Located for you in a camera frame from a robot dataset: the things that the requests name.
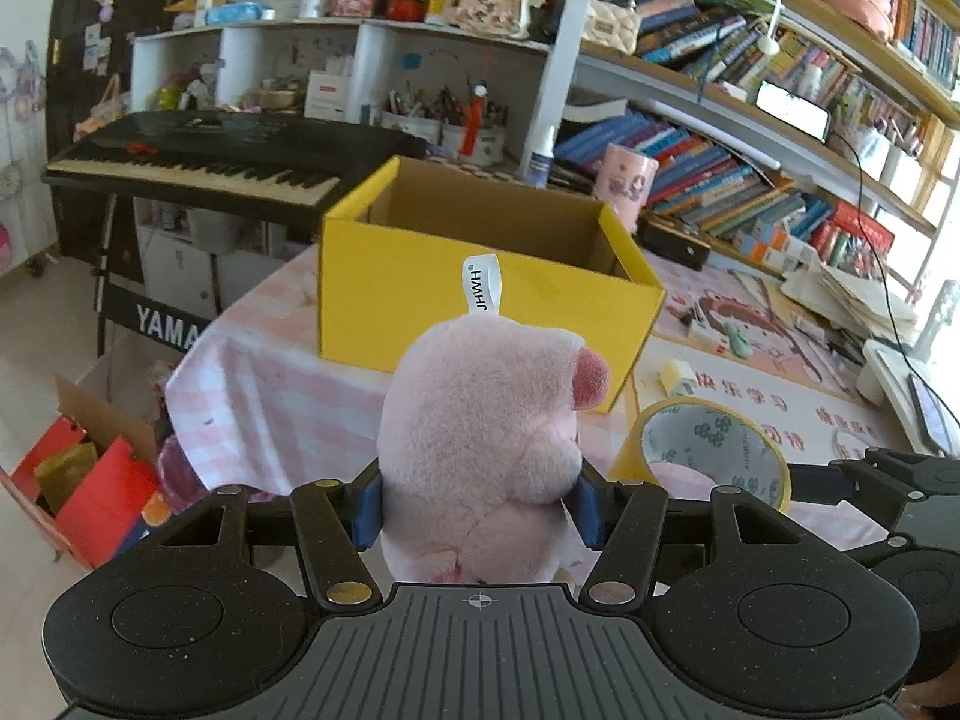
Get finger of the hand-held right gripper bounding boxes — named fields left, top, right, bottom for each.
left=846, top=532, right=912, bottom=572
left=787, top=446, right=960, bottom=511

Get black electronic keyboard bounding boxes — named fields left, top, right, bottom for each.
left=41, top=111, right=428, bottom=230

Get white pen holder with pens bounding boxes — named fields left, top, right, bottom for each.
left=381, top=79, right=507, bottom=162

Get red cardboard box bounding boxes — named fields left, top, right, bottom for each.
left=0, top=375, right=162, bottom=571

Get pink pig plush toy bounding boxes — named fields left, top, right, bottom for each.
left=375, top=253, right=610, bottom=586

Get white cabinet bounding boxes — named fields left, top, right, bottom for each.
left=139, top=202, right=323, bottom=316

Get dark wooden door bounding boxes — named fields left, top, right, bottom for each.
left=46, top=0, right=207, bottom=260

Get pink cartoon canister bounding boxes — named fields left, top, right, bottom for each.
left=594, top=142, right=659, bottom=233

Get white plastic stand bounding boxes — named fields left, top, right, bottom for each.
left=855, top=337, right=960, bottom=458

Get red gift box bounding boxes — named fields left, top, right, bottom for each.
left=829, top=199, right=897, bottom=256

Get white wooden bookshelf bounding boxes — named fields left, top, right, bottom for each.
left=525, top=0, right=960, bottom=241

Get row of mixed books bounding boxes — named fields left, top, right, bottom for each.
left=637, top=0, right=863, bottom=102

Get white quilted bag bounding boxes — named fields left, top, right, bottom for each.
left=585, top=0, right=642, bottom=53

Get pink checked desktop mat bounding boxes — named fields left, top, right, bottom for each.
left=165, top=240, right=960, bottom=593

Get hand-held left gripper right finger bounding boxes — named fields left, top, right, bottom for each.
left=576, top=461, right=815, bottom=610

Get stack of papers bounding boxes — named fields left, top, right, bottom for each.
left=780, top=259, right=920, bottom=346

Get red tassel ornament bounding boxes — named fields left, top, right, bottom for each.
left=461, top=82, right=488, bottom=158

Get black keyboard stand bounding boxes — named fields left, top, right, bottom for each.
left=94, top=195, right=218, bottom=357

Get black smartphone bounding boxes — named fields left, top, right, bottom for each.
left=906, top=373, right=960, bottom=458

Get white charger plug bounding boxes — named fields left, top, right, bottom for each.
left=658, top=358, right=702, bottom=397

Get yellow tape roll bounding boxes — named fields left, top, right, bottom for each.
left=606, top=397, right=794, bottom=515

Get black cable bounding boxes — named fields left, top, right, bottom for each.
left=825, top=127, right=960, bottom=428

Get white box red label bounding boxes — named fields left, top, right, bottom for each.
left=304, top=71, right=352, bottom=121

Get lit screen device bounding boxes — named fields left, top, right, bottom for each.
left=754, top=79, right=832, bottom=140

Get white storage bins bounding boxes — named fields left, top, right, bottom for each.
left=855, top=124, right=927, bottom=203

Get white blue spray bottle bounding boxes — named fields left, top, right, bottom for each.
left=523, top=124, right=557, bottom=188

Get row of children's books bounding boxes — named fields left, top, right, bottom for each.
left=555, top=109, right=833, bottom=241

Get blue tissue pack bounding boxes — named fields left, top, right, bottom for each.
left=206, top=4, right=277, bottom=25

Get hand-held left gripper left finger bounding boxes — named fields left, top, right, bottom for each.
left=154, top=457, right=383, bottom=612

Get brown pencil sharpener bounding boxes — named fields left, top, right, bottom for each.
left=639, top=217, right=713, bottom=271

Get blue orange white carton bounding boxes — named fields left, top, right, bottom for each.
left=757, top=221, right=822, bottom=263
left=731, top=234, right=800, bottom=278

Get yellow cardboard box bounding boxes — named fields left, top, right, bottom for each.
left=319, top=156, right=667, bottom=415

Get white shelf unit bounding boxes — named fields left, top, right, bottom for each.
left=131, top=19, right=556, bottom=166

